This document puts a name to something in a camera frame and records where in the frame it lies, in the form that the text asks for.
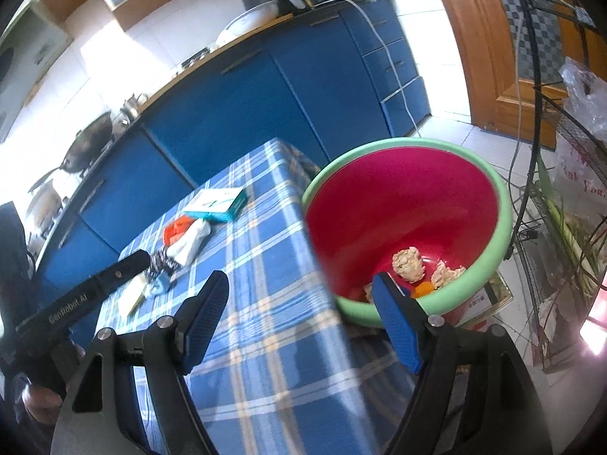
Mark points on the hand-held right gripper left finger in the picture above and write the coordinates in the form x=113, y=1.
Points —
x=204, y=322

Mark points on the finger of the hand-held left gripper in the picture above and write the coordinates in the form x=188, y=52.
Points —
x=123, y=268

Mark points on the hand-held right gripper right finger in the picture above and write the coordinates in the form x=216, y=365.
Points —
x=396, y=322

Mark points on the green white carton box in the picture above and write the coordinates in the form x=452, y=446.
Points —
x=132, y=296

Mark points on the black white patterned wrapper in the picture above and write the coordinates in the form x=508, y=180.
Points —
x=161, y=263

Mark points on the light blue curved plastic piece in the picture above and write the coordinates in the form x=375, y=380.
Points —
x=159, y=285

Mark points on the large orange plastic bag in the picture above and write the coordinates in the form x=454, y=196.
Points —
x=423, y=289

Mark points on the cream paper ball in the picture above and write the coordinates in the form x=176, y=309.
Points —
x=445, y=274
x=408, y=263

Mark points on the small orange plastic bag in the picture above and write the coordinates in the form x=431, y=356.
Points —
x=176, y=231

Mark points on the white cloth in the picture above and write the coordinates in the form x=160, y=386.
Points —
x=192, y=241

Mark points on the teal white carton box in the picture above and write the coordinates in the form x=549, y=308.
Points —
x=213, y=201

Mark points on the red basin with green rim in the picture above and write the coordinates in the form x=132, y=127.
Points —
x=403, y=199

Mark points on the person's left hand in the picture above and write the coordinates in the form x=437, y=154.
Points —
x=40, y=400

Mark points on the blue plaid tablecloth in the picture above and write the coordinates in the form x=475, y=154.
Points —
x=265, y=294

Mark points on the labelled cardboard box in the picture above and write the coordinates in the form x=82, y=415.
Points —
x=483, y=301

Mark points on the white clay pot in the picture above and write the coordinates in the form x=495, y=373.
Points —
x=45, y=204

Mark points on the steel wok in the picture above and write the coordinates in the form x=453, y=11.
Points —
x=87, y=144

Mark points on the steel kettle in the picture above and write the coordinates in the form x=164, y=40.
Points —
x=132, y=106

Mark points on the green onions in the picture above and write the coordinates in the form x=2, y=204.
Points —
x=566, y=227

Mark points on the pink rectangular object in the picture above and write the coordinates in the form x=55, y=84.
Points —
x=595, y=322

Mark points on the blue kitchen base cabinets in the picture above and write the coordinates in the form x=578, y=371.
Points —
x=237, y=104

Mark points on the dark tray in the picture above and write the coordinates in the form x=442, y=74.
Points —
x=194, y=58

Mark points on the white printed plastic bag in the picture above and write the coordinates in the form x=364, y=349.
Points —
x=578, y=175

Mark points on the grey range hood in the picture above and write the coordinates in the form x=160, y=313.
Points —
x=38, y=47

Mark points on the wooden door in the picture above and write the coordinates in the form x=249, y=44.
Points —
x=479, y=57

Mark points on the white bowl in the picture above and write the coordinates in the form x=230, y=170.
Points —
x=251, y=19

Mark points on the clear plastic bag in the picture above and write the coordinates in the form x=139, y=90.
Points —
x=581, y=85

